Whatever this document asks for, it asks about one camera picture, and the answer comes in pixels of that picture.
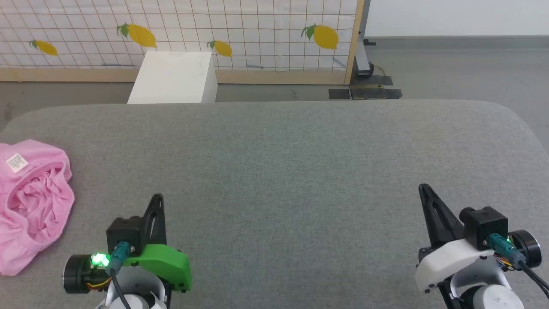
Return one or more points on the left black wrist camera box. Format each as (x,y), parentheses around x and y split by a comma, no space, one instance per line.
(124,234)

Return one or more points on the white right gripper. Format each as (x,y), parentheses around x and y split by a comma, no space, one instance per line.
(446,262)

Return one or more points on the black floor plate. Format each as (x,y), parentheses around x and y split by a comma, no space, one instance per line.
(372,80)
(377,93)
(339,93)

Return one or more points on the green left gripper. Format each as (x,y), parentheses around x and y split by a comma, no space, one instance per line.
(167,264)

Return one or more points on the white box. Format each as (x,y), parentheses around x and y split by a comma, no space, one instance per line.
(171,77)

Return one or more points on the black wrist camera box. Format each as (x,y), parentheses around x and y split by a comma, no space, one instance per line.
(124,234)
(484,225)

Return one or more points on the right black wrist camera box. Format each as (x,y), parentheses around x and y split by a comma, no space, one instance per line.
(484,225)

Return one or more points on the lemon print partition screen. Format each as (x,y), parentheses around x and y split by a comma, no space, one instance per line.
(257,25)

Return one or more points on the left black cylinder with light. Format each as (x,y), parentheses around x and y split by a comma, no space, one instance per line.
(77,274)

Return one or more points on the grey fabric sofa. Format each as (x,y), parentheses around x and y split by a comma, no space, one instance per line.
(279,171)

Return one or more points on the right black cylinder with light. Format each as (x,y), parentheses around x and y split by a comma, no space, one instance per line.
(528,246)

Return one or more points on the pink garment with white label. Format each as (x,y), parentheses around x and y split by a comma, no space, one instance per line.
(38,201)

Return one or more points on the black cylinder with light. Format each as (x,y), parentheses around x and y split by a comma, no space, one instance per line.
(528,246)
(77,274)

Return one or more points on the grey metal stand post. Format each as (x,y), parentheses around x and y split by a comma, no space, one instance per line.
(363,56)

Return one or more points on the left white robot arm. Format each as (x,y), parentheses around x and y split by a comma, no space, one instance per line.
(137,292)

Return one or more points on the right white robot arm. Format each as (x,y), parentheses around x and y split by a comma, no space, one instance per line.
(489,296)

